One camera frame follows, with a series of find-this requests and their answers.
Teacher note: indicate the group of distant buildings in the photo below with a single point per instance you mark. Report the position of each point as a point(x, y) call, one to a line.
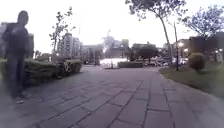
point(110, 48)

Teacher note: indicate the grey stone slab pavement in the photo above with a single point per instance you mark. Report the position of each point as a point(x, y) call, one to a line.
point(126, 100)

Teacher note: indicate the young thin tree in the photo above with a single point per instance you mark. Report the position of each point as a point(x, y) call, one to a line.
point(60, 31)

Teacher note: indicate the dark pole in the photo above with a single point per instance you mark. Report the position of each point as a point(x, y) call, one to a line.
point(175, 46)

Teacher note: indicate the tall leaning tree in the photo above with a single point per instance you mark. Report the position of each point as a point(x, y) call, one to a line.
point(163, 20)

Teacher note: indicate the low hedge row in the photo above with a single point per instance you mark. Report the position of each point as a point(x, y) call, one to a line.
point(43, 70)

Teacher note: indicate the round bush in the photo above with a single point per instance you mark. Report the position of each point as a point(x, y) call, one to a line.
point(196, 61)

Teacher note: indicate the grass lawn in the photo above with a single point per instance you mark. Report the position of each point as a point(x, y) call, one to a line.
point(200, 78)

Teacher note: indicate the person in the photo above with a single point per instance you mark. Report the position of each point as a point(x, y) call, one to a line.
point(17, 53)

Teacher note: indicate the leafy tree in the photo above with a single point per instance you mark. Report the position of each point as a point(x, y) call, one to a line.
point(206, 21)

